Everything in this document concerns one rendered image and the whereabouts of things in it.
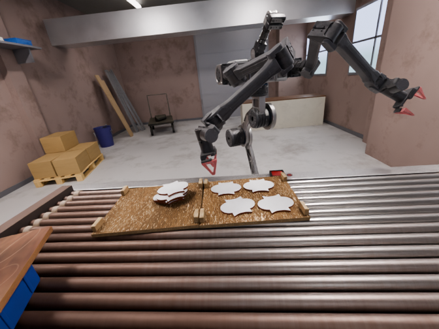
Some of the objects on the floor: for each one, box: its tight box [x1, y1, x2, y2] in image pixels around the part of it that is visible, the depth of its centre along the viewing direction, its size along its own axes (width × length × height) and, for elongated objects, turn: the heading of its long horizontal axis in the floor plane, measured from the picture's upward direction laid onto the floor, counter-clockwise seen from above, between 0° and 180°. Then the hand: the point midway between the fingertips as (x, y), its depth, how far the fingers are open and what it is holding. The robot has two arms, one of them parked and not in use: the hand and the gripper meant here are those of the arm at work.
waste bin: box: [93, 124, 114, 148], centre depth 563 cm, size 49×44×56 cm
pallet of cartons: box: [27, 131, 105, 188], centre depth 394 cm, size 124×95×72 cm
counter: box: [240, 93, 326, 131], centre depth 592 cm, size 73×224×76 cm, turn 102°
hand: (213, 168), depth 95 cm, fingers open, 9 cm apart
